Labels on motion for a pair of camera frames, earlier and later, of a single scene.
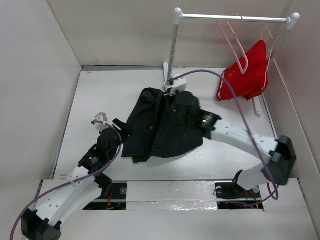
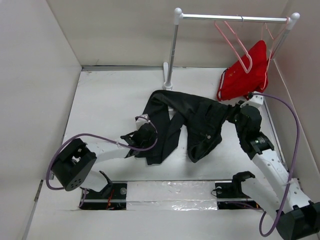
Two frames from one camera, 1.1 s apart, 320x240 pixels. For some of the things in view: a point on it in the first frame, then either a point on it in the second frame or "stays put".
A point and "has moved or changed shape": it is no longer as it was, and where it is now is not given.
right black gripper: (177, 93) -> (233, 110)
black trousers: (162, 125) has moved or changed shape
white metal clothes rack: (178, 16) stays put
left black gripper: (125, 127) -> (150, 143)
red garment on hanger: (249, 78) stays put
